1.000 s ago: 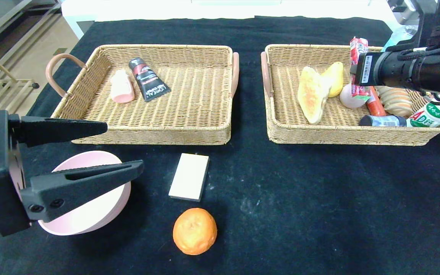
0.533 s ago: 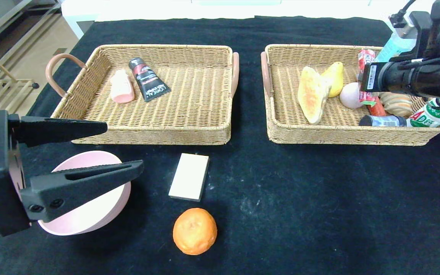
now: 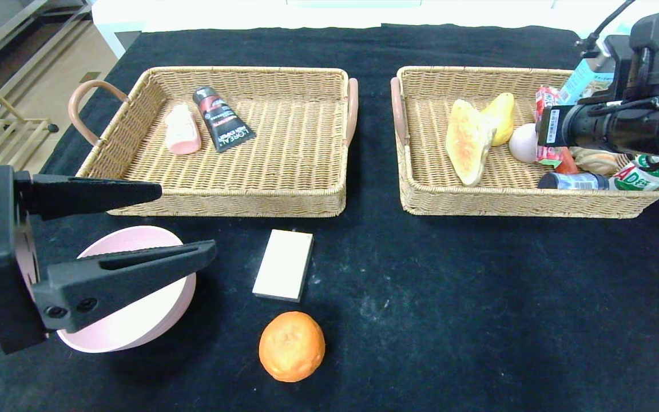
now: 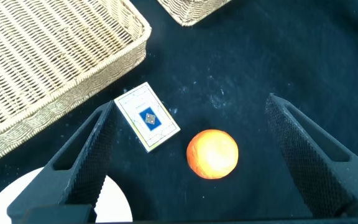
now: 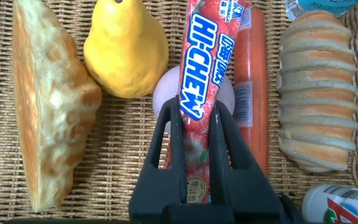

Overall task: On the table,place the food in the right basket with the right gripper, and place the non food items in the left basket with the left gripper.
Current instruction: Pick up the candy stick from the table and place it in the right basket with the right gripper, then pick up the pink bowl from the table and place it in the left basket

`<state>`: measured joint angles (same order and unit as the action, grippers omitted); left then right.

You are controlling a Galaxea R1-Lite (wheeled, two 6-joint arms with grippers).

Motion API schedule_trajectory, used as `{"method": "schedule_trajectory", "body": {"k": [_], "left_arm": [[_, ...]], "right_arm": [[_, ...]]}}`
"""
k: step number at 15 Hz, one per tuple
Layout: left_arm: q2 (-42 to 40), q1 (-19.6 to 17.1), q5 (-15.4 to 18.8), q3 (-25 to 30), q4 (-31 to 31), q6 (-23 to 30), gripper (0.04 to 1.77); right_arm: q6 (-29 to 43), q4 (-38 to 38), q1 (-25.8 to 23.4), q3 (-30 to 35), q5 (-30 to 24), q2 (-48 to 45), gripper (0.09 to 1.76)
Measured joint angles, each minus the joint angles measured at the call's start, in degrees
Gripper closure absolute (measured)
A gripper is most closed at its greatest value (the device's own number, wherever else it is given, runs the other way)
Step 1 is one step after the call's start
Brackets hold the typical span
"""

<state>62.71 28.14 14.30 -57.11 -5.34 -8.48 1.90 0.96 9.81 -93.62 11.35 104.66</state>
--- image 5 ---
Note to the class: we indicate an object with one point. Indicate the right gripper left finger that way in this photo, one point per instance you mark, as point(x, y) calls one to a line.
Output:
point(163, 180)

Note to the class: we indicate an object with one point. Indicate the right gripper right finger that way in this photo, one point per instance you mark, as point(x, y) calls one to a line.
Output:
point(238, 186)

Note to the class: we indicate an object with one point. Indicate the pale purple round bun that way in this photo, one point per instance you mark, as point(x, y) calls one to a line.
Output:
point(166, 87)

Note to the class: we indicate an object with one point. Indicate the red strawberry candy stick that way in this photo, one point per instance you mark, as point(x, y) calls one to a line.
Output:
point(204, 62)

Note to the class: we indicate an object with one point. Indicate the orange sausage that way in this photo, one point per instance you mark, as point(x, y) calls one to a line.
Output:
point(253, 62)

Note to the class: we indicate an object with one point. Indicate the wicker basket holding food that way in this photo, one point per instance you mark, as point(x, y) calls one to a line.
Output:
point(120, 155)

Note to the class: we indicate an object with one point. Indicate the white milk bottle green label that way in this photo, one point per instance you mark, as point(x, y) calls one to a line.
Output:
point(337, 205)

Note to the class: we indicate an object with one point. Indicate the ridged bread roll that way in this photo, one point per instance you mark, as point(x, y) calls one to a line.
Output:
point(317, 93)

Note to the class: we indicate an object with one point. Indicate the flat toasted bread slice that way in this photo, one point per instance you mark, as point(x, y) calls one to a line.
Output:
point(51, 109)

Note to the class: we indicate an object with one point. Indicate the yellow pear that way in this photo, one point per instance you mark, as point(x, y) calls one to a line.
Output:
point(126, 53)

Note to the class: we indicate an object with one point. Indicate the clear water bottle blue label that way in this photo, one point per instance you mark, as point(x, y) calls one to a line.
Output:
point(322, 6)

